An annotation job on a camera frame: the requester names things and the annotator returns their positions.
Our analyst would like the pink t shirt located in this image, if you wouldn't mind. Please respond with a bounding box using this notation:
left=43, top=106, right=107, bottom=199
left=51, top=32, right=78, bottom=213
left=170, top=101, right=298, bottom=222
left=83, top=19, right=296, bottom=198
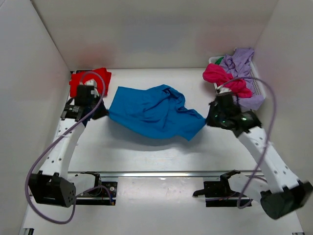
left=202, top=63, right=253, bottom=98

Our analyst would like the aluminium table edge rail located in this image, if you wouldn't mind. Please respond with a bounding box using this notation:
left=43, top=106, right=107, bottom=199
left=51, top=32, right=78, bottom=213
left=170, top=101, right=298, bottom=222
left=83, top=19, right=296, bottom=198
left=44, top=68, right=274, bottom=178

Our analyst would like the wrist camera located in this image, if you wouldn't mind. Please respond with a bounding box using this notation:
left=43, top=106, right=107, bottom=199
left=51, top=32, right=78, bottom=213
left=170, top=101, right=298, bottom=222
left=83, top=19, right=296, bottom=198
left=216, top=85, right=233, bottom=96
left=84, top=79, right=100, bottom=97

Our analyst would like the red folded t shirt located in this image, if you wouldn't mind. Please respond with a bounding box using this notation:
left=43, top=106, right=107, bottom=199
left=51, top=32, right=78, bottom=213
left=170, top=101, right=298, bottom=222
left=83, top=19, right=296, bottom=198
left=69, top=68, right=112, bottom=98

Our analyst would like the blue t shirt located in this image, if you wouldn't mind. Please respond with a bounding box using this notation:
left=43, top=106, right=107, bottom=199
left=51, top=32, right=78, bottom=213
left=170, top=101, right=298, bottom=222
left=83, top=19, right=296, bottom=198
left=109, top=85, right=205, bottom=141

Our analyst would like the white plastic basket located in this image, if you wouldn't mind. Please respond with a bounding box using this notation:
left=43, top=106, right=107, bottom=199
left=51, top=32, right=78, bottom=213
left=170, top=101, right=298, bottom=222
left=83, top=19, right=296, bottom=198
left=208, top=56, right=266, bottom=111

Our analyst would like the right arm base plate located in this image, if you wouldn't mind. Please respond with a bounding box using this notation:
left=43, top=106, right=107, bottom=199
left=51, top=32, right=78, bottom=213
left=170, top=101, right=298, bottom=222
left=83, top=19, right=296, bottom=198
left=192, top=170, right=241, bottom=208

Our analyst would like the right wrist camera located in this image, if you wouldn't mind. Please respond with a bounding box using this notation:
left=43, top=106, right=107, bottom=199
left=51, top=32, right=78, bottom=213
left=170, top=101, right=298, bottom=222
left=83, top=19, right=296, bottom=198
left=216, top=85, right=233, bottom=96

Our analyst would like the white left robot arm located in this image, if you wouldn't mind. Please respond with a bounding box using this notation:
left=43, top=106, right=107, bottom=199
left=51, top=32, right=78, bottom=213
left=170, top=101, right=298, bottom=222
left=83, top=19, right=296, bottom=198
left=28, top=83, right=109, bottom=208

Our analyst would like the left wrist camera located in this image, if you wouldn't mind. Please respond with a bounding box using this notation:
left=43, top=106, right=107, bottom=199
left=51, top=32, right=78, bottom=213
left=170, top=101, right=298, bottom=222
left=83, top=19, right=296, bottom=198
left=84, top=79, right=100, bottom=97

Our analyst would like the green t shirt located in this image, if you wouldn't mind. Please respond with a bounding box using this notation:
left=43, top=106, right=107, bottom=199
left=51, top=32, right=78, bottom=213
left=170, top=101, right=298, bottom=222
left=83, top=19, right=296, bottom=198
left=215, top=57, right=223, bottom=65

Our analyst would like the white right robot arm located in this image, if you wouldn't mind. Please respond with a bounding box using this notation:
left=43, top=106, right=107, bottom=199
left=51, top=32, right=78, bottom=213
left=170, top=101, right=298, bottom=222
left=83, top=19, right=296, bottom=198
left=206, top=92, right=313, bottom=220

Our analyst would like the lavender t shirt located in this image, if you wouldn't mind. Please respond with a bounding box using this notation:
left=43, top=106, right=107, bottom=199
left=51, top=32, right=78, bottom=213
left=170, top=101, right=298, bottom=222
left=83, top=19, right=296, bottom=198
left=219, top=48, right=264, bottom=111

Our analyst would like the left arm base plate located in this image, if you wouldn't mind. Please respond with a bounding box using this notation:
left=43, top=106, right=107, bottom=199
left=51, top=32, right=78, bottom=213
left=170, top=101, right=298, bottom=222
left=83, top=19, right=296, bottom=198
left=76, top=177, right=118, bottom=206

